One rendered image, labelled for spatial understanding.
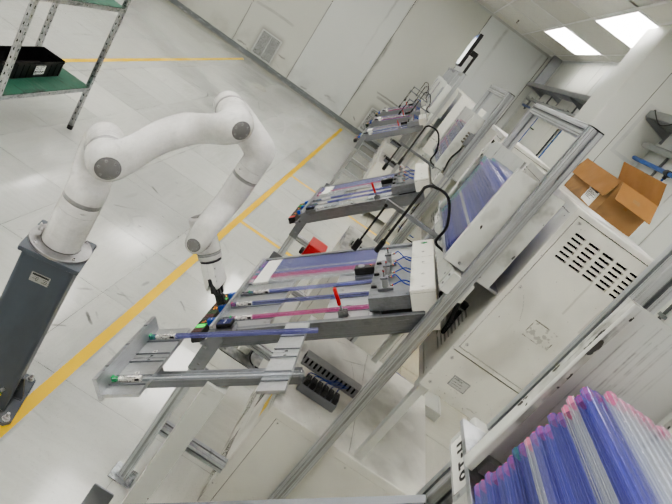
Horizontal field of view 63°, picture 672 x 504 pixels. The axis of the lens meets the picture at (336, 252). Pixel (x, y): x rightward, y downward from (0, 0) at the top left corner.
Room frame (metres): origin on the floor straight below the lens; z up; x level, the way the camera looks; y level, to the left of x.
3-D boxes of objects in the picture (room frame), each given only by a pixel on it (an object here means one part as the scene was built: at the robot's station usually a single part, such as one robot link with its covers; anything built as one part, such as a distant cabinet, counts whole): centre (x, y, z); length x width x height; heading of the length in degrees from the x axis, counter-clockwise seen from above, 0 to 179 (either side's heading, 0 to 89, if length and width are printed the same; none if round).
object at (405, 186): (3.33, -0.14, 0.66); 1.01 x 0.73 x 1.31; 94
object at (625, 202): (1.98, -0.60, 1.82); 0.68 x 0.30 x 0.20; 4
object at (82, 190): (1.48, 0.74, 1.00); 0.19 x 0.12 x 0.24; 39
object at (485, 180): (1.85, -0.31, 1.52); 0.51 x 0.13 x 0.27; 4
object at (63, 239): (1.46, 0.72, 0.79); 0.19 x 0.19 x 0.18
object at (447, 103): (6.60, -0.05, 0.95); 1.36 x 0.82 x 1.90; 94
